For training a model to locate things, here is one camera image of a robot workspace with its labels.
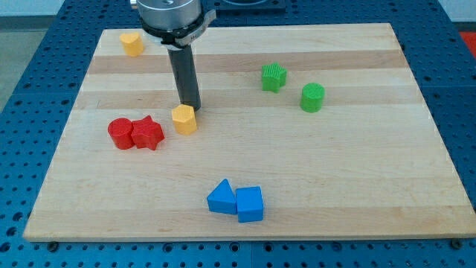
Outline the yellow heart block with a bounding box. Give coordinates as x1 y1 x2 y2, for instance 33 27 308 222
120 32 144 57

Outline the red star block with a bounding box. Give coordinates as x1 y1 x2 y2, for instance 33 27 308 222
131 115 165 150

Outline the blue cube block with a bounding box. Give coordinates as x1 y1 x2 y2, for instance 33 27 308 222
236 186 264 223

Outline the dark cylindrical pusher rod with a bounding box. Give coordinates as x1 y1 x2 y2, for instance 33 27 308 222
168 45 201 111

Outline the red cylinder block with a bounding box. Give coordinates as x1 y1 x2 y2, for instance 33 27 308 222
107 118 135 150

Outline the green cylinder block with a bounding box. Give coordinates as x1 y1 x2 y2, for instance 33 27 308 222
300 83 326 113

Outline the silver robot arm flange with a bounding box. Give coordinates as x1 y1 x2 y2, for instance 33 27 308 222
129 0 216 51

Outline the blue triangle block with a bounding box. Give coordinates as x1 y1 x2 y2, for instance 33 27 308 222
207 179 237 214

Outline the yellow pentagon block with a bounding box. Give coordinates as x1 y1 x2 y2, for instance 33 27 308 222
171 104 198 135

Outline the wooden board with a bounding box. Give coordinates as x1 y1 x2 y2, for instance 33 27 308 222
24 23 475 242

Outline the green star block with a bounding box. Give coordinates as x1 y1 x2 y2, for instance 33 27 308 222
261 63 287 93

